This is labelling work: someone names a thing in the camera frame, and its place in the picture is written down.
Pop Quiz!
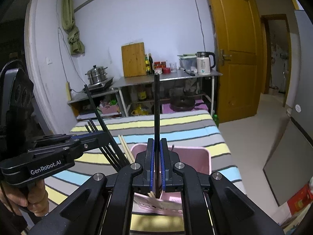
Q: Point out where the striped tablecloth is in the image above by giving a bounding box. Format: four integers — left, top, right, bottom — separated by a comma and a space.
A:
43, 109, 248, 233

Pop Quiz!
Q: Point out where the bamboo cutting board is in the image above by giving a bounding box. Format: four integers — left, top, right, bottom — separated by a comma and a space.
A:
121, 42, 146, 78

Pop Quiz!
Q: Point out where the black cable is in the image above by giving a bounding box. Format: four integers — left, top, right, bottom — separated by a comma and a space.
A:
188, 0, 208, 53

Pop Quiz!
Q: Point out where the clear drinking glass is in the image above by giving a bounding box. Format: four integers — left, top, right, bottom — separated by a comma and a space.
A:
170, 62, 177, 73

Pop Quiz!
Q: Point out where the metal kitchen shelf table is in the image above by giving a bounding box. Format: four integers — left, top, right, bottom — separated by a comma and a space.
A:
112, 70, 222, 117

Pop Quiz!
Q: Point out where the beige power strip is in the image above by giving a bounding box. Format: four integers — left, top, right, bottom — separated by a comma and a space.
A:
65, 81, 72, 101

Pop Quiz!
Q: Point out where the clear storage container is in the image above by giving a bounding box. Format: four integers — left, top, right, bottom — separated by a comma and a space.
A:
178, 54, 197, 72

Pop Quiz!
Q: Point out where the white electric kettle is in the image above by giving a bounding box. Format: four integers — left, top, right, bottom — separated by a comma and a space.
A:
196, 52, 216, 75

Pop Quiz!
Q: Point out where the green hanging cloth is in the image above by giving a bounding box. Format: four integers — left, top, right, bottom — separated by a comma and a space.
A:
61, 0, 85, 55

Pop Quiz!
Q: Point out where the green-yellow oil bottle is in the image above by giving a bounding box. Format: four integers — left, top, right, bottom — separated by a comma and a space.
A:
145, 55, 151, 75

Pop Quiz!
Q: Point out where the grey refrigerator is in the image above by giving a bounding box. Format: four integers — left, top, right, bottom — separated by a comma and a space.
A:
263, 9, 313, 208

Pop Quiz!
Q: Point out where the yellow wooden door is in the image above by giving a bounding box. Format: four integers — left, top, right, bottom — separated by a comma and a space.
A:
209, 0, 263, 123

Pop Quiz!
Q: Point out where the red lidded jar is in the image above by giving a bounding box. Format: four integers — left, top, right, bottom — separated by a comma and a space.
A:
154, 61, 166, 74

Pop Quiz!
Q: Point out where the stainless steel steamer pot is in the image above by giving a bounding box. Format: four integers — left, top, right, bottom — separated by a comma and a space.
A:
86, 65, 107, 85

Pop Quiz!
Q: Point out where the dark oil bottle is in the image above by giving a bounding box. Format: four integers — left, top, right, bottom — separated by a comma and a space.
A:
148, 53, 154, 74

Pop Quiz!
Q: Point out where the black frying pan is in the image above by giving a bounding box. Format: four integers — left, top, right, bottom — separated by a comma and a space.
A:
170, 97, 203, 112

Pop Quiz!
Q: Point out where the pink plastic utensil basket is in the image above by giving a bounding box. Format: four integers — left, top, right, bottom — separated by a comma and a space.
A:
129, 143, 212, 217

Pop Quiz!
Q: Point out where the low grey side shelf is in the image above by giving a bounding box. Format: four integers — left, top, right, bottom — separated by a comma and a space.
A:
67, 89, 122, 121

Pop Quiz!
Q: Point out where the person's left hand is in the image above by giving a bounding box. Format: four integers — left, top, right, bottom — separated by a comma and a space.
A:
1, 180, 49, 217

